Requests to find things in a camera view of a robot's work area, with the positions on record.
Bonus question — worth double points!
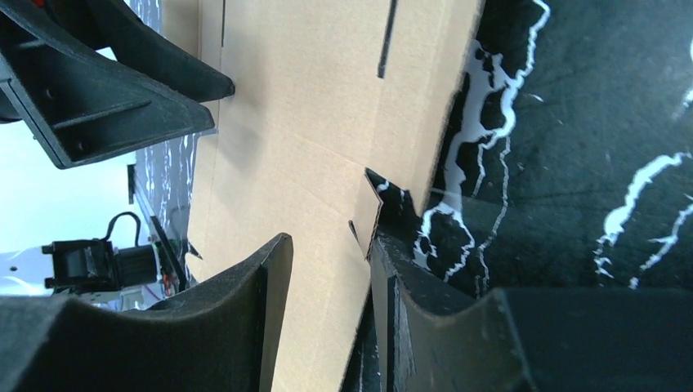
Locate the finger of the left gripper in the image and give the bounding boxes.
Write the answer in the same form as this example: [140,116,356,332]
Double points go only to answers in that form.
[87,0,235,103]

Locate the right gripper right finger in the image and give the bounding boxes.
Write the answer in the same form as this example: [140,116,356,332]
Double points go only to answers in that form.
[369,235,692,391]

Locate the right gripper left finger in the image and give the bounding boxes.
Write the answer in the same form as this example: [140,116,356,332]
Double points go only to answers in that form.
[1,233,293,391]

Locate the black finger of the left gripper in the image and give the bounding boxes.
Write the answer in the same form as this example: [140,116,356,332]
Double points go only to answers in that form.
[1,1,214,169]

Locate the brown cardboard box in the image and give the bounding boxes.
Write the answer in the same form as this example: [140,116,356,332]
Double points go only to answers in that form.
[162,0,482,391]

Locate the left arm base motor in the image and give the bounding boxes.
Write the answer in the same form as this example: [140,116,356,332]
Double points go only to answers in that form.
[41,212,189,296]

